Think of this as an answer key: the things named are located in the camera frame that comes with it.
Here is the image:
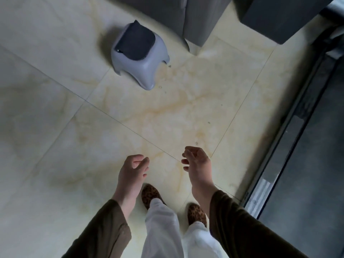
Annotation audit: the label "person's left forearm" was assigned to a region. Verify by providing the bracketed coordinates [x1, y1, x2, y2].
[61, 191, 141, 258]

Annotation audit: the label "white trousers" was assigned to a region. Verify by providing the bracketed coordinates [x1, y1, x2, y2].
[141, 198, 224, 258]

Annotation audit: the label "person's right hand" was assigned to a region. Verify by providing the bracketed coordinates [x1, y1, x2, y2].
[181, 146, 216, 190]

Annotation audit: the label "person's left hand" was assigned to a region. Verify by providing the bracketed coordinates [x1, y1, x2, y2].
[115, 154, 150, 196]

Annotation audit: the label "dark gray ottoman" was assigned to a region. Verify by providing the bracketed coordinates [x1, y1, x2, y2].
[233, 0, 338, 45]

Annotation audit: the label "leopard print shoe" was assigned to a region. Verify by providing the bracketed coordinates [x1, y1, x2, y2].
[141, 184, 166, 210]
[187, 203, 207, 228]

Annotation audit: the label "gray fabric sofa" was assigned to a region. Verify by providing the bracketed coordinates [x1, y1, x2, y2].
[107, 0, 233, 53]

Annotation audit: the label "person's right forearm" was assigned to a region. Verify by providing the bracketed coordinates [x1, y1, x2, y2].
[191, 185, 309, 258]

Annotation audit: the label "metal sliding door track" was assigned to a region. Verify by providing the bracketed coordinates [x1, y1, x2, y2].
[240, 24, 344, 219]

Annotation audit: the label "gray plastic stool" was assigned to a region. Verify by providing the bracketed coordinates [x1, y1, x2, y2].
[111, 20, 170, 91]

